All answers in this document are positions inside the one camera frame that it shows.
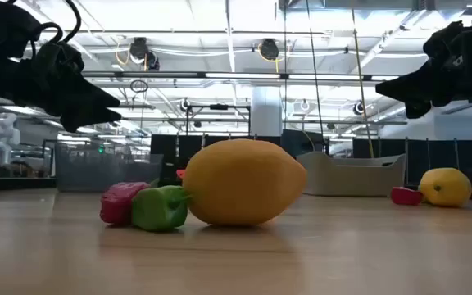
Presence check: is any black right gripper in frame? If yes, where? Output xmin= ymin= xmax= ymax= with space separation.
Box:
xmin=375 ymin=24 xmax=472 ymax=120

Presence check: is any orange-yellow toy lemon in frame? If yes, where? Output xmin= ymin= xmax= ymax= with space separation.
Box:
xmin=182 ymin=138 xmax=309 ymax=227

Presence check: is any white building column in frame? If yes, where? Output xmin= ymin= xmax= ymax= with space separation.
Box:
xmin=251 ymin=85 xmax=283 ymax=137

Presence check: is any yellow cable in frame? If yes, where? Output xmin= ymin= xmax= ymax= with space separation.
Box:
xmin=349 ymin=0 xmax=375 ymax=159

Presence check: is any overhead light bar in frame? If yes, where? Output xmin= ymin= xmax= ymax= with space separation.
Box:
xmin=82 ymin=70 xmax=401 ymax=82

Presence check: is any grey plastic tub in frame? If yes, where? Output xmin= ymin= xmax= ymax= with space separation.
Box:
xmin=296 ymin=151 xmax=407 ymax=197

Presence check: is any black background rig frame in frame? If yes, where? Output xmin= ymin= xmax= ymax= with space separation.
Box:
xmin=184 ymin=104 xmax=252 ymax=137

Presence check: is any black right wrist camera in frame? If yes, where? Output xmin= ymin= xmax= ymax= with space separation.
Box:
xmin=422 ymin=20 xmax=466 ymax=58

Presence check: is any long black cable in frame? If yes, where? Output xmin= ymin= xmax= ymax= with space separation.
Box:
xmin=304 ymin=0 xmax=326 ymax=144

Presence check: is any green toy bell pepper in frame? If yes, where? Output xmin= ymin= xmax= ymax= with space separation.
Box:
xmin=131 ymin=184 xmax=192 ymax=231

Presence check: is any black ceiling cord reel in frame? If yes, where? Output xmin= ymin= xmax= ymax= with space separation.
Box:
xmin=129 ymin=36 xmax=161 ymax=71
xmin=259 ymin=38 xmax=281 ymax=61

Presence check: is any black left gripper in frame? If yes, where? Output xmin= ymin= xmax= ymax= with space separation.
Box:
xmin=0 ymin=52 xmax=123 ymax=133

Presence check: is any yellow toy lemon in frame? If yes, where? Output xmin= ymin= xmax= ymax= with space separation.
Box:
xmin=418 ymin=166 xmax=472 ymax=208

